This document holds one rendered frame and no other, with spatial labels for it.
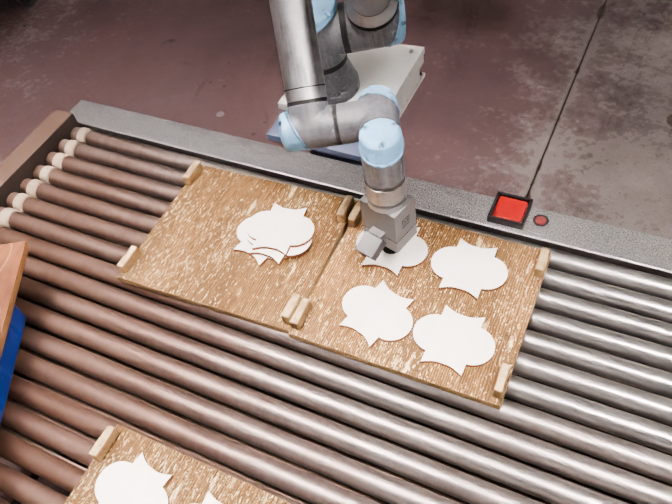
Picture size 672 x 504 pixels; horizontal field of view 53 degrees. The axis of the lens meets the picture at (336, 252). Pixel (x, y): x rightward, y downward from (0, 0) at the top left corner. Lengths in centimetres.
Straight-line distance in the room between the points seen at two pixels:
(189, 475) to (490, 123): 222
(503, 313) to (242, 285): 52
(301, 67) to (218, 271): 46
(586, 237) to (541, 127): 164
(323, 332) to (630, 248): 63
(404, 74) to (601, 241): 65
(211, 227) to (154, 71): 230
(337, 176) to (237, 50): 221
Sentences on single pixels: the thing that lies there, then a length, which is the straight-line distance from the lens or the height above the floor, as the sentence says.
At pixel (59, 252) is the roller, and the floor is 92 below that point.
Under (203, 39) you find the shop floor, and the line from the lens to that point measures 385.
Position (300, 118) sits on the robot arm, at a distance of 123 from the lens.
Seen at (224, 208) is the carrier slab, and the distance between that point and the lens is 152.
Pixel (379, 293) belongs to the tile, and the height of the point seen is 94.
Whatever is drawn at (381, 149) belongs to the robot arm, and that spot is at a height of 125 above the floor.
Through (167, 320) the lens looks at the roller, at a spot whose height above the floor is 91.
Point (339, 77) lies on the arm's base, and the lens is 167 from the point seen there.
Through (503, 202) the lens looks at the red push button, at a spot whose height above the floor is 93.
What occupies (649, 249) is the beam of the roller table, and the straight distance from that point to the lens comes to 145.
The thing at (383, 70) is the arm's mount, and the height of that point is 95.
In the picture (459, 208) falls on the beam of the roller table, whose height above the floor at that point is 92.
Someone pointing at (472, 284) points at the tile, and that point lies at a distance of 131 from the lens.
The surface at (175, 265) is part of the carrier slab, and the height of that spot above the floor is 94.
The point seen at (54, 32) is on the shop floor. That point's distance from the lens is 436.
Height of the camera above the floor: 201
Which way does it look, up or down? 51 degrees down
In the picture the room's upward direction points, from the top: 12 degrees counter-clockwise
